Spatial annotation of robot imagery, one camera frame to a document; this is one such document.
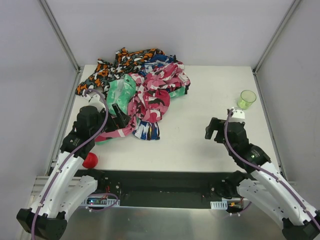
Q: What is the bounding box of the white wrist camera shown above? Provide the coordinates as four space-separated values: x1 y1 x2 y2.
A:
85 93 106 112
228 107 246 123

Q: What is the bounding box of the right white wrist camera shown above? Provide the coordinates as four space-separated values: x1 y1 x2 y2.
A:
228 107 246 123

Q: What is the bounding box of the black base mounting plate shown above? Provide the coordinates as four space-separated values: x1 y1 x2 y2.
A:
75 169 248 209

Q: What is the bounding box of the green transparent plastic cup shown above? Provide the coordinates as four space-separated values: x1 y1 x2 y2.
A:
237 90 257 110

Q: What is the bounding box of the left aluminium frame post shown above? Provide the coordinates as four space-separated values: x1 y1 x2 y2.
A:
38 0 81 73

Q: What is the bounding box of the red ball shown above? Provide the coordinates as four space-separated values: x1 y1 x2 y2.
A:
82 152 99 169

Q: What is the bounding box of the right aluminium frame post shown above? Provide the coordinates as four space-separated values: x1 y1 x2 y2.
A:
252 0 303 76

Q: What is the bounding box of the green white cloth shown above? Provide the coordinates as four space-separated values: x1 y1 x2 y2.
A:
94 74 189 146

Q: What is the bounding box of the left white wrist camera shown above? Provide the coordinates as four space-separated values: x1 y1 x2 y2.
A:
85 93 106 112

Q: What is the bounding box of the pink camouflage cloth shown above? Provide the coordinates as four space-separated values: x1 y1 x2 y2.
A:
94 62 191 143

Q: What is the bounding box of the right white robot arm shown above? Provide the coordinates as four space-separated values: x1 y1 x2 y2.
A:
205 117 320 240

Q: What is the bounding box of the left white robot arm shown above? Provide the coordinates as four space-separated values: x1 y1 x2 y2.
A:
16 104 130 240

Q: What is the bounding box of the aluminium frame post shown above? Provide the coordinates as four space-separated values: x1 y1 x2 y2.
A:
252 0 303 76
38 0 81 73

